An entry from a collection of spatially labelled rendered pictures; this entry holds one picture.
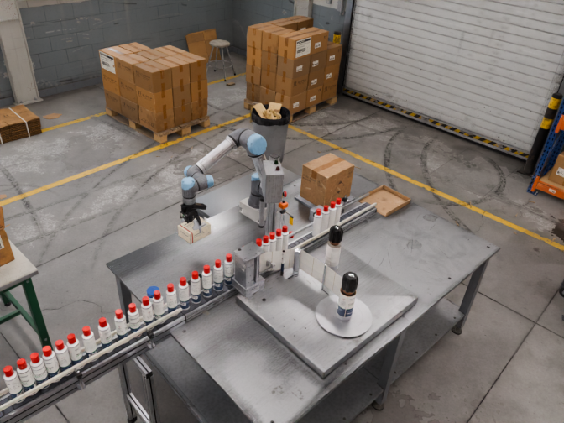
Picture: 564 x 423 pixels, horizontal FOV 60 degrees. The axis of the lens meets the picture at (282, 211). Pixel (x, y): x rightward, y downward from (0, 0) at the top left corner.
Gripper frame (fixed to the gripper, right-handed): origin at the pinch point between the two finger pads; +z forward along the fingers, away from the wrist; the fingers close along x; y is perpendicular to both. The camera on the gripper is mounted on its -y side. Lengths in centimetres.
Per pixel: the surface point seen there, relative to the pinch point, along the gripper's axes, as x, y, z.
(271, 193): 41, -25, -34
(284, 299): 72, -5, 13
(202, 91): -277, -230, 56
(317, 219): 47, -62, 0
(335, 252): 76, -43, -1
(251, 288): 57, 6, 8
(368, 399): 123, -30, 80
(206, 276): 41.7, 25.2, -3.2
